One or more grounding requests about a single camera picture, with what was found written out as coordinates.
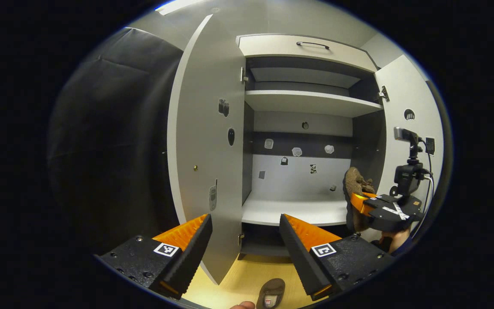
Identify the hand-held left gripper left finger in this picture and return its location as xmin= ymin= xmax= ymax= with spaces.
xmin=97 ymin=213 xmax=214 ymax=300

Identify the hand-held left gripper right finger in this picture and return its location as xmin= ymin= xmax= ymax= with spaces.
xmin=279 ymin=213 xmax=396 ymax=301

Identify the brown fuzzy shoe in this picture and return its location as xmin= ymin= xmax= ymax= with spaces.
xmin=256 ymin=278 xmax=286 ymax=309
xmin=343 ymin=167 xmax=376 ymax=233

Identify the grey white shoe cabinet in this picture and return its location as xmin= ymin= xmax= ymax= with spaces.
xmin=235 ymin=33 xmax=388 ymax=261

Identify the white shoe cabinet door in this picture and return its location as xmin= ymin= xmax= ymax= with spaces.
xmin=374 ymin=55 xmax=445 ymax=243
xmin=167 ymin=14 xmax=247 ymax=285

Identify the white cabinet shelf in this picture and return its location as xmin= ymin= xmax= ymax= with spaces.
xmin=244 ymin=89 xmax=384 ymax=118

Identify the black backdrop cloth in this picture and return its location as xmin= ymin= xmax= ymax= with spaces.
xmin=48 ymin=27 xmax=452 ymax=258

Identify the gripper camera cable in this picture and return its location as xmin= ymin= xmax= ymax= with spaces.
xmin=418 ymin=137 xmax=436 ymax=227

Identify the black drawer handle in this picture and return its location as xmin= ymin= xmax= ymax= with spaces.
xmin=296 ymin=41 xmax=330 ymax=50

